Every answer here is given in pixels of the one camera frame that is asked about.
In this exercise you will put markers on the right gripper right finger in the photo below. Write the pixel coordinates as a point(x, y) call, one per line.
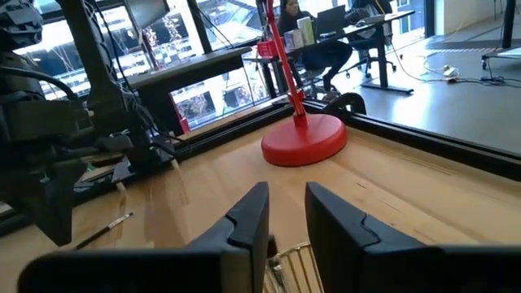
point(407, 272)

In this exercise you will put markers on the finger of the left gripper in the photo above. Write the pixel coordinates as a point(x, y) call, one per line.
point(69, 195)
point(32, 191)

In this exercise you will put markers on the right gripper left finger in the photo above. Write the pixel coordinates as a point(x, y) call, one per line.
point(142, 272)

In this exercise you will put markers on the thin black makeup brush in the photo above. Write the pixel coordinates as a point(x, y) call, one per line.
point(103, 230)
point(277, 270)

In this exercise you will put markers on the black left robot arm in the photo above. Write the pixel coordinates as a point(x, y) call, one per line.
point(24, 77)

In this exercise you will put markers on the red desk lamp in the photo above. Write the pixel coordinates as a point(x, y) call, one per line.
point(303, 142)

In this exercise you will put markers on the white power adapter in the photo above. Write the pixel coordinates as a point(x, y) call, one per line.
point(449, 72)

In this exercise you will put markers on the black office desk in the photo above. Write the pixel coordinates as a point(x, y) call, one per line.
point(382, 61)

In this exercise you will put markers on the person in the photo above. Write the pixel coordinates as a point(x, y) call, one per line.
point(329, 55)

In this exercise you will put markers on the small white box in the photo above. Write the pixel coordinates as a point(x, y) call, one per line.
point(293, 40)

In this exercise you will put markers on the pale green carton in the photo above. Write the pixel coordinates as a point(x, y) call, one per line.
point(306, 30)

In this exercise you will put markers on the black laptop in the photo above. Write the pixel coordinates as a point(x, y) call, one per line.
point(331, 20)

